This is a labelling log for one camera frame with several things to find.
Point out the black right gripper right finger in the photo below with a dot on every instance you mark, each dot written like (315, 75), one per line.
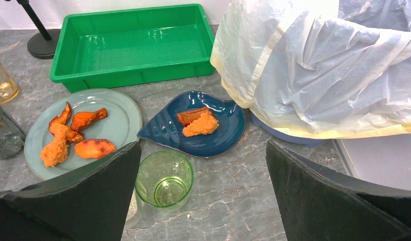
(319, 203)

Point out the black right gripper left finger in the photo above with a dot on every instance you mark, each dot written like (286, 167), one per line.
(88, 203)

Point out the orange fried chicken piece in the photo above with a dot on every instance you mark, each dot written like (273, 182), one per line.
(94, 148)

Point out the orange breaded chicken strip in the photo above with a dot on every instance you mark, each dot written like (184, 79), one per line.
(56, 151)

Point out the orange chicken wing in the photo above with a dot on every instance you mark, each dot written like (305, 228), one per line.
(72, 136)

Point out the green glass cup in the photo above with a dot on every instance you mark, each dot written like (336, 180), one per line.
(165, 180)

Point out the orange chicken drumstick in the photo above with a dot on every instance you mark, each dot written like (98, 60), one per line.
(84, 119)

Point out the dark blue leaf plate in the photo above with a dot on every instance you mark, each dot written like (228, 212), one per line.
(164, 128)

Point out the smoky grey glass cup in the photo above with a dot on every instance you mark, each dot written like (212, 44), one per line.
(12, 137)

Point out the brown fried food piece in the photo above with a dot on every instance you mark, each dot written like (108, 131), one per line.
(187, 117)

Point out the orange breaded food piece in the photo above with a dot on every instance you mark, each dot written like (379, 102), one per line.
(204, 125)

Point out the trash bin with plastic bag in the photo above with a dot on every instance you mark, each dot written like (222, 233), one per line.
(319, 69)

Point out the amber glass cup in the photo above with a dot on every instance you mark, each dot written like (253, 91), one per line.
(8, 87)

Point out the green plastic tray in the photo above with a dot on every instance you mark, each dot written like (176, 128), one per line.
(129, 47)

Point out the black microphone stand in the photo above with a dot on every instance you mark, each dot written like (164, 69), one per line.
(43, 44)

